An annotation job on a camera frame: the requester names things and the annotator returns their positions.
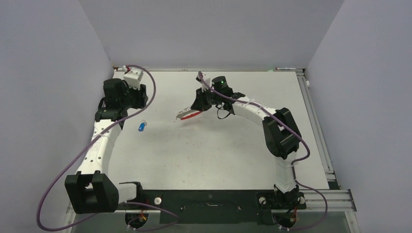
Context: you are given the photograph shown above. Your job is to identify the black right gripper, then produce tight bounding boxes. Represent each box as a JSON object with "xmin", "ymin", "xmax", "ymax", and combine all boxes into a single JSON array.
[{"xmin": 192, "ymin": 86, "xmax": 223, "ymax": 112}]

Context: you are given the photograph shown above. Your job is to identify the red and steel key holder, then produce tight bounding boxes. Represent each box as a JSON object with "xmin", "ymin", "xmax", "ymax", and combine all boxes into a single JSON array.
[{"xmin": 176, "ymin": 108, "xmax": 202, "ymax": 120}]

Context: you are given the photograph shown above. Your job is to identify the blue key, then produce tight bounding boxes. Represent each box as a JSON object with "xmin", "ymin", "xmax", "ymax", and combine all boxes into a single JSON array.
[{"xmin": 138, "ymin": 120, "xmax": 147, "ymax": 132}]

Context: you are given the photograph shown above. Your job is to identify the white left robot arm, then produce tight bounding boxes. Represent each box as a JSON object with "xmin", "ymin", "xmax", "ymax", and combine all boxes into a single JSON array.
[{"xmin": 65, "ymin": 78, "xmax": 148, "ymax": 214}]

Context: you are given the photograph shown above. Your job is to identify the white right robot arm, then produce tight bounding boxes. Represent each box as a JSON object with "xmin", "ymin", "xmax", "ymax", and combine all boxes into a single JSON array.
[{"xmin": 190, "ymin": 73, "xmax": 301, "ymax": 209}]

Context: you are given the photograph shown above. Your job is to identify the marker pen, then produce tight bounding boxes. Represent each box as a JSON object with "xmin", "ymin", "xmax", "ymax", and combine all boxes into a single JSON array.
[{"xmin": 275, "ymin": 67, "xmax": 297, "ymax": 71}]

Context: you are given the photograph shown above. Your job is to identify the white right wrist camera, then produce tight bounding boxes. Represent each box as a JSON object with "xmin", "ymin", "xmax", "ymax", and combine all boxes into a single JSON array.
[{"xmin": 201, "ymin": 76, "xmax": 211, "ymax": 92}]

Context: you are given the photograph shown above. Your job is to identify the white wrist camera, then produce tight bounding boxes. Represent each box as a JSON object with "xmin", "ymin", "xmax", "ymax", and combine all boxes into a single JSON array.
[
  {"xmin": 123, "ymin": 68, "xmax": 143, "ymax": 90},
  {"xmin": 201, "ymin": 76, "xmax": 211, "ymax": 92}
]

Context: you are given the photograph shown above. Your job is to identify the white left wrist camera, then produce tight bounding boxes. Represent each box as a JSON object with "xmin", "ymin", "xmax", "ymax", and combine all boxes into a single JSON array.
[{"xmin": 123, "ymin": 68, "xmax": 143, "ymax": 90}]

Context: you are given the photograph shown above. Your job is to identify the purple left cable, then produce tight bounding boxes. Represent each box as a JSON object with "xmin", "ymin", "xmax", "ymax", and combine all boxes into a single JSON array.
[{"xmin": 36, "ymin": 65, "xmax": 180, "ymax": 232}]

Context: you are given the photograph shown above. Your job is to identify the purple cable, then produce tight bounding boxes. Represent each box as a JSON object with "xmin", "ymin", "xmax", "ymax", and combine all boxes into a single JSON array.
[
  {"xmin": 197, "ymin": 71, "xmax": 328, "ymax": 232},
  {"xmin": 36, "ymin": 65, "xmax": 180, "ymax": 232}
]

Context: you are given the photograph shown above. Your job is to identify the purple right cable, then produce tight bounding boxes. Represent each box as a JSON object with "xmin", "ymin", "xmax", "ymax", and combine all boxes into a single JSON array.
[{"xmin": 197, "ymin": 71, "xmax": 328, "ymax": 232}]

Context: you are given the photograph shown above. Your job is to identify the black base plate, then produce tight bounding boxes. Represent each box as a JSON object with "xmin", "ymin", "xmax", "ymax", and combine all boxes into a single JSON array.
[{"xmin": 118, "ymin": 189, "xmax": 307, "ymax": 225}]

